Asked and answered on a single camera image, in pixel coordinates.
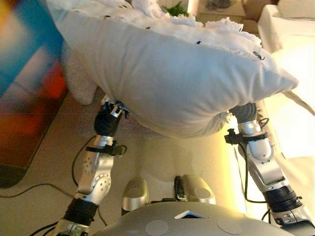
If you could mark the colourful standing panel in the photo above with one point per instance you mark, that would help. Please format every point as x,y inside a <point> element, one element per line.
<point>24,110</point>

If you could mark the white fringed cushion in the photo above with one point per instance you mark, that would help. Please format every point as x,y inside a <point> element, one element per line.
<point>160,81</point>

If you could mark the light wooden nightstand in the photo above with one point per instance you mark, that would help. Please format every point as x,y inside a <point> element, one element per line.
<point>221,17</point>

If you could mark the dark metal lamp base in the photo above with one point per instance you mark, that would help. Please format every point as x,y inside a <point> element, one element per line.
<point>216,3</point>

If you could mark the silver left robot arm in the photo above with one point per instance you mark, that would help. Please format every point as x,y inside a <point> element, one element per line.
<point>97,177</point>

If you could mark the green potted plant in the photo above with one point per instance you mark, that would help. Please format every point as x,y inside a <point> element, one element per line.
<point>178,9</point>

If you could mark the white bed pillow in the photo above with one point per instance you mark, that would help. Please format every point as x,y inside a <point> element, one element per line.
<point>297,8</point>

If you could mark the silver left robot leg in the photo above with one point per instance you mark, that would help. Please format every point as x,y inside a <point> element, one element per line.
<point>135,194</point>

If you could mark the white sheeted mattress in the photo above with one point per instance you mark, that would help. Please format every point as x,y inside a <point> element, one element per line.
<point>290,32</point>

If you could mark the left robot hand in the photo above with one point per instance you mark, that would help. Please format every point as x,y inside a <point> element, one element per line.
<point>107,123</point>

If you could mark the beige upholstered bed frame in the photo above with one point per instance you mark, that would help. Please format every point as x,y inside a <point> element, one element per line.
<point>256,7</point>

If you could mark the grey fabric armchair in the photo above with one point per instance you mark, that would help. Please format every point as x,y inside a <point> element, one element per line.
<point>78,83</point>

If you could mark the grey robot torso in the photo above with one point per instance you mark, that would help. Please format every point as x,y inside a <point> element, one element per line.
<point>192,226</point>

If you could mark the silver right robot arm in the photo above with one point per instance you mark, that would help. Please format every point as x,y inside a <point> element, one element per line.
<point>261,152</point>

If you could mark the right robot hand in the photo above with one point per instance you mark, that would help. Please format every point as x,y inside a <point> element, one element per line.
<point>246,113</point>

